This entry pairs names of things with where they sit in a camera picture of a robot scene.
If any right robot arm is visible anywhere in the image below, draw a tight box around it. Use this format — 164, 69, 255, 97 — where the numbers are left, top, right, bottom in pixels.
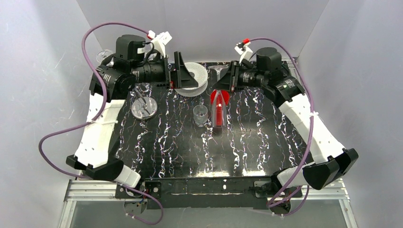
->
213, 47, 359, 190

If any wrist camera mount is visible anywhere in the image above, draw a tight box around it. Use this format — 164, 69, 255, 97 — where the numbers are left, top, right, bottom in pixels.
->
234, 38, 253, 63
147, 30, 172, 58

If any clear martini glass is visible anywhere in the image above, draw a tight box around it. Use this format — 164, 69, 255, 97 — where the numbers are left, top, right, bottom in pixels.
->
96, 49, 113, 63

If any purple cable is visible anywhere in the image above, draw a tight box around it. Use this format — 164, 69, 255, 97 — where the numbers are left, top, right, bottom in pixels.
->
38, 22, 164, 226
249, 38, 316, 217

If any white filament spool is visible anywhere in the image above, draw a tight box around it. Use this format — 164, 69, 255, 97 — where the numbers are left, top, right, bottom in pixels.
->
175, 62, 208, 97

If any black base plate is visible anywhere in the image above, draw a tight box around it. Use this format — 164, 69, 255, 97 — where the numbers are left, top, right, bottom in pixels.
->
115, 178, 303, 211

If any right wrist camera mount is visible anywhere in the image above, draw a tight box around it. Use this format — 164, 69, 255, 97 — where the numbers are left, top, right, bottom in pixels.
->
234, 38, 253, 63

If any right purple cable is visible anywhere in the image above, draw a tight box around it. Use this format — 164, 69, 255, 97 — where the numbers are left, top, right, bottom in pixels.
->
249, 38, 316, 217

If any red wine glass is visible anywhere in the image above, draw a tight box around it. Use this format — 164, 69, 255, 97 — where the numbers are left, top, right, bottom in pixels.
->
210, 90, 230, 127

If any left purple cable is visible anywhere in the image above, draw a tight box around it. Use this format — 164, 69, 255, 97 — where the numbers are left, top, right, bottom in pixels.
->
38, 22, 164, 226

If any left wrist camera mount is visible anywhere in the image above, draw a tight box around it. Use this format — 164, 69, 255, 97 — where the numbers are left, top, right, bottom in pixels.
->
147, 30, 172, 58

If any clear champagne flute glass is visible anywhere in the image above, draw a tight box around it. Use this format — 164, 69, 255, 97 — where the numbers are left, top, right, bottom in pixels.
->
208, 65, 229, 128

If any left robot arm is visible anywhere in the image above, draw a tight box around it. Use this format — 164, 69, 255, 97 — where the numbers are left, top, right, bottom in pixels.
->
66, 32, 198, 188

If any clear wine glass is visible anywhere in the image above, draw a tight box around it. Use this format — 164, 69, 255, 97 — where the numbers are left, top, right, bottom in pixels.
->
193, 104, 208, 127

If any chrome wine glass rack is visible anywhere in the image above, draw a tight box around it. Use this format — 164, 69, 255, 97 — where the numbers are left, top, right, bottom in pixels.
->
129, 83, 158, 121

